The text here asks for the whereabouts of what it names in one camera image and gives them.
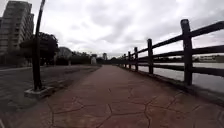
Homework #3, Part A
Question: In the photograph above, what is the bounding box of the pale standing stone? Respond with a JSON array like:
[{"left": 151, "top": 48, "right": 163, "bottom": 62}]
[{"left": 90, "top": 55, "right": 98, "bottom": 66}]

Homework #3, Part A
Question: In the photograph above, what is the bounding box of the red stone-paved path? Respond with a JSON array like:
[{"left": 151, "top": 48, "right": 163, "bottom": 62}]
[{"left": 9, "top": 64, "right": 224, "bottom": 128}]

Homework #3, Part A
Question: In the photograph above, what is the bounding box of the row of distant trees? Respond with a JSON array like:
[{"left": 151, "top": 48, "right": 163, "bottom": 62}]
[{"left": 70, "top": 50, "right": 125, "bottom": 66}]

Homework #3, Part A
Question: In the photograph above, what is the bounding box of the domed building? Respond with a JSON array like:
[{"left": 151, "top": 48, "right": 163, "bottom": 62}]
[{"left": 54, "top": 46, "right": 74, "bottom": 66}]

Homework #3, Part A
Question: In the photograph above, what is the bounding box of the dark leaning pole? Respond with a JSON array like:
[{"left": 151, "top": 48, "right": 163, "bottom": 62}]
[{"left": 31, "top": 0, "right": 47, "bottom": 92}]

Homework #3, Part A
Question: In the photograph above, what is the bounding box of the dark kerb under fence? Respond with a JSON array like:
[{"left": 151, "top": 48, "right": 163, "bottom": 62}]
[{"left": 118, "top": 64, "right": 224, "bottom": 108}]

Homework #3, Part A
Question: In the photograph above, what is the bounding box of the concrete pole base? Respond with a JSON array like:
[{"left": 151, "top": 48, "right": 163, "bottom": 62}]
[{"left": 23, "top": 85, "right": 54, "bottom": 99}]

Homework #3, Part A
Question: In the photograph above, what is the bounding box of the ground strip with grass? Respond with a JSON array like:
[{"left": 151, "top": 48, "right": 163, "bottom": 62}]
[{"left": 0, "top": 64, "right": 102, "bottom": 128}]

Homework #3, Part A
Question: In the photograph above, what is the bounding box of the grey water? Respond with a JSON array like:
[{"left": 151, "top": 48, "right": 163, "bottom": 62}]
[{"left": 137, "top": 62, "right": 224, "bottom": 94}]

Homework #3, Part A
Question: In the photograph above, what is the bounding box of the tall multi-storey building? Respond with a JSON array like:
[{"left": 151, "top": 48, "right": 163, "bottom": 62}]
[{"left": 0, "top": 0, "right": 35, "bottom": 66}]

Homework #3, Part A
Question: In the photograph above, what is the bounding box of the dark wooden rail fence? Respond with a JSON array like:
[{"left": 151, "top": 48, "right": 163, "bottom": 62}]
[{"left": 117, "top": 18, "right": 224, "bottom": 87}]

